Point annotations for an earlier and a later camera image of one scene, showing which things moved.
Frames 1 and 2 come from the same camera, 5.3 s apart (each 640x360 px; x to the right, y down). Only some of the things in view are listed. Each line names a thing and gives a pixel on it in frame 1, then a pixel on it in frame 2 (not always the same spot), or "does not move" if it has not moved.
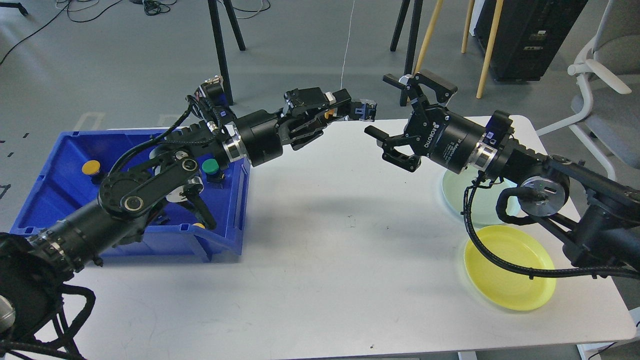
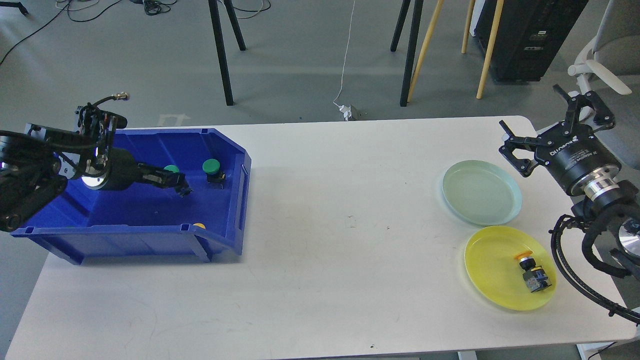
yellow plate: [511, 290] does not move
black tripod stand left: [216, 21] does not move
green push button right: [214, 176] does not move
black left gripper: [263, 134] to [114, 169]
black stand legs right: [418, 7] does not move
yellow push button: [364, 110] to [535, 278]
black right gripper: [448, 139] to [572, 152]
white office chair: [610, 124] does not move
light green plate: [482, 199] does not move
